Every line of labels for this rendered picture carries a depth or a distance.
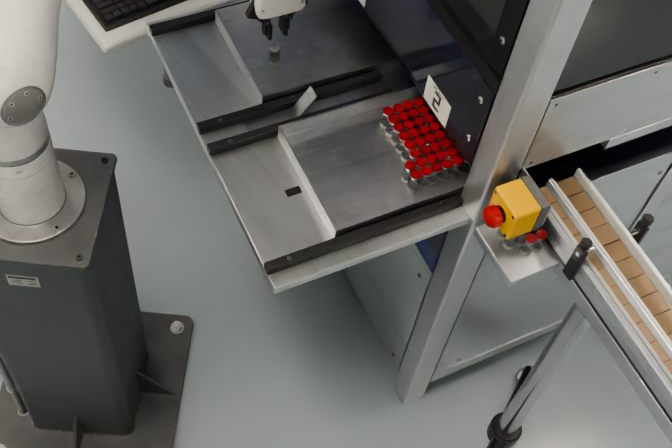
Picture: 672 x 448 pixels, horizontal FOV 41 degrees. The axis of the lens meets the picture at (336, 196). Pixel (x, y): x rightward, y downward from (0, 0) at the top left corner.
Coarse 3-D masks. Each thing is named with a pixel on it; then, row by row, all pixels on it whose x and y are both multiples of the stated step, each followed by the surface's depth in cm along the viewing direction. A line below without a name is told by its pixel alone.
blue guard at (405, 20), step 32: (384, 0) 174; (416, 0) 162; (384, 32) 179; (416, 32) 166; (448, 32) 155; (416, 64) 170; (448, 64) 159; (448, 96) 162; (448, 128) 166; (480, 128) 155
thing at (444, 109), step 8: (432, 80) 166; (432, 88) 167; (424, 96) 171; (432, 96) 168; (440, 96) 165; (440, 104) 166; (448, 104) 163; (440, 112) 167; (448, 112) 164; (440, 120) 168
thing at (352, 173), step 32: (384, 96) 181; (416, 96) 186; (288, 128) 175; (320, 128) 179; (352, 128) 179; (320, 160) 174; (352, 160) 175; (384, 160) 175; (320, 192) 170; (352, 192) 170; (384, 192) 171; (416, 192) 172; (448, 192) 169; (352, 224) 162
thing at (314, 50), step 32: (320, 0) 200; (352, 0) 201; (224, 32) 189; (256, 32) 192; (288, 32) 193; (320, 32) 194; (352, 32) 195; (256, 64) 187; (288, 64) 188; (320, 64) 189; (352, 64) 189; (384, 64) 187; (256, 96) 182
